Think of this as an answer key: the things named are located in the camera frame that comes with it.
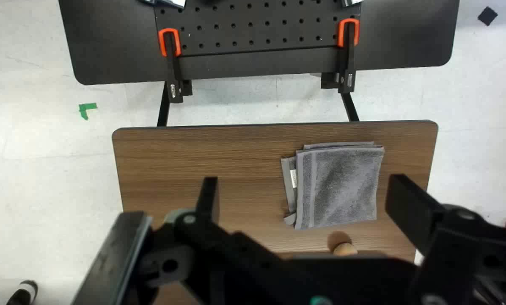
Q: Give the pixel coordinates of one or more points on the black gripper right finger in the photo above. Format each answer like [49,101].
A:
[413,213]

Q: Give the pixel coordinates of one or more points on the green floor tape mark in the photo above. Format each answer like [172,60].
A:
[84,111]

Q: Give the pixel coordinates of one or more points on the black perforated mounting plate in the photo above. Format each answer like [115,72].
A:
[252,28]

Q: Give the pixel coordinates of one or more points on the orange black bar clamp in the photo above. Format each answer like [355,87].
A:
[347,32]
[169,43]

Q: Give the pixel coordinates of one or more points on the black table base bar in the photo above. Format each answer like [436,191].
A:
[350,108]
[162,108]

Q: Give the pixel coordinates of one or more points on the tan wooden ball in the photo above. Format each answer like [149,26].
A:
[341,245]

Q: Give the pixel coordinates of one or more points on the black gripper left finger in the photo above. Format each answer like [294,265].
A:
[209,204]

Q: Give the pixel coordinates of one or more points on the grey towel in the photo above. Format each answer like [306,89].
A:
[336,187]

